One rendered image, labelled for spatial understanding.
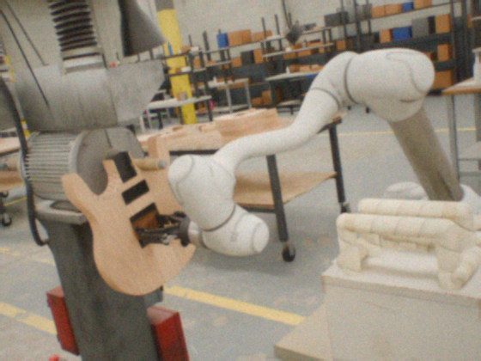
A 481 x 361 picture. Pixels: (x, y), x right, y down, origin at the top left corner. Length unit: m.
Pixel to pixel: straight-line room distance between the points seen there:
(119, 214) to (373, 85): 0.75
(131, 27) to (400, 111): 0.75
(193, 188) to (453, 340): 0.58
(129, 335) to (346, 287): 1.16
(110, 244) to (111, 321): 0.51
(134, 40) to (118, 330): 0.98
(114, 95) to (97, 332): 0.90
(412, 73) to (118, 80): 0.71
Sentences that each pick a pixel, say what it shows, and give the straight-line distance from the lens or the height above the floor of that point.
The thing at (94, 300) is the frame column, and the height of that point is 0.81.
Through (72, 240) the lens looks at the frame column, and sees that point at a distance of 1.83.
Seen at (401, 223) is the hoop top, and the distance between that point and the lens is 0.89.
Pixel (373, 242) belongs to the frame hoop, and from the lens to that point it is 1.02.
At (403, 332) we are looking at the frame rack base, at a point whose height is 1.02.
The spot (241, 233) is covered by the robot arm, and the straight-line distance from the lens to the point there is 1.22.
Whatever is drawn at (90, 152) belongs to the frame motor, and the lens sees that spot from 1.63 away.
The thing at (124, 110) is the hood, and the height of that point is 1.42.
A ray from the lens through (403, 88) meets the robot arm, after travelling 1.41.
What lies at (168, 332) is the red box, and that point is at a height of 0.56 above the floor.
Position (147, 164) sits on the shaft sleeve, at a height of 1.25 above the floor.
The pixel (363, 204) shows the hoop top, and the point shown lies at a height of 1.21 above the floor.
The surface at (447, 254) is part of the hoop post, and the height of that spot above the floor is 1.16.
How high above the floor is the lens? 1.51
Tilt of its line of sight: 14 degrees down
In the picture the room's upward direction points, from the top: 10 degrees counter-clockwise
